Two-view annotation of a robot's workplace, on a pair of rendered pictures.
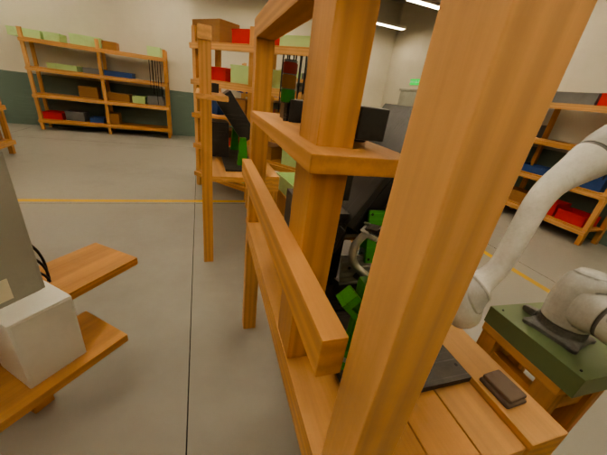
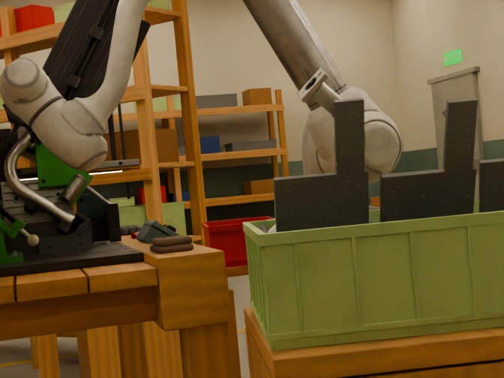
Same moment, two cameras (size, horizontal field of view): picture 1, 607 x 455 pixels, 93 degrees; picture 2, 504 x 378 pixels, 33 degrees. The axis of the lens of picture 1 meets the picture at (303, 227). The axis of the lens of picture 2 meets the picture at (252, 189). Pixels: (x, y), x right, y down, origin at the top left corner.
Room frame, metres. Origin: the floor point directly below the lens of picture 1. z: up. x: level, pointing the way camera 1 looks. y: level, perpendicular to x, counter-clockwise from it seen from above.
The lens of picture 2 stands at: (-1.25, -1.01, 1.04)
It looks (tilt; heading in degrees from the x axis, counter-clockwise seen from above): 1 degrees down; 5
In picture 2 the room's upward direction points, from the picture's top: 5 degrees counter-clockwise
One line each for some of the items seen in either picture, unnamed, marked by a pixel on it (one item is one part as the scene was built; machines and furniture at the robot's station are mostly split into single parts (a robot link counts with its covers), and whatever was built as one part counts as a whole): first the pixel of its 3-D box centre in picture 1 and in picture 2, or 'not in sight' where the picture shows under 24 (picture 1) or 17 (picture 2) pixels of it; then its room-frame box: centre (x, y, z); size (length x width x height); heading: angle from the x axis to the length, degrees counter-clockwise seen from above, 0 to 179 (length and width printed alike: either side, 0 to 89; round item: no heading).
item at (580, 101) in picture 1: (527, 155); not in sight; (5.72, -4.02, 1.10); 3.01 x 0.55 x 2.20; 21
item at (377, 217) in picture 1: (375, 233); (56, 149); (1.05, -0.29, 1.17); 0.13 x 0.12 x 0.20; 20
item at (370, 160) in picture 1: (304, 133); not in sight; (1.01, 0.04, 1.52); 0.90 x 0.25 x 0.04; 20
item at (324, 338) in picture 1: (266, 211); not in sight; (0.97, 0.14, 1.23); 1.30 x 0.05 x 0.09; 20
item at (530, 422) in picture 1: (390, 287); (143, 264); (1.19, -0.47, 0.82); 1.50 x 0.14 x 0.15; 20
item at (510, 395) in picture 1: (503, 387); (171, 244); (0.61, -0.66, 0.91); 0.10 x 0.08 x 0.03; 22
